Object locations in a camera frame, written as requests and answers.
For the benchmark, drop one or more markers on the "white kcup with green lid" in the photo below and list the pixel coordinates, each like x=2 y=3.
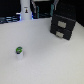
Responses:
x=19 y=52

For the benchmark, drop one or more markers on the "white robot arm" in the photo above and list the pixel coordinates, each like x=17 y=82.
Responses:
x=26 y=13

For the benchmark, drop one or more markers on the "black kcup holder drawer box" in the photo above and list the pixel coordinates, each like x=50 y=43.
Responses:
x=62 y=26

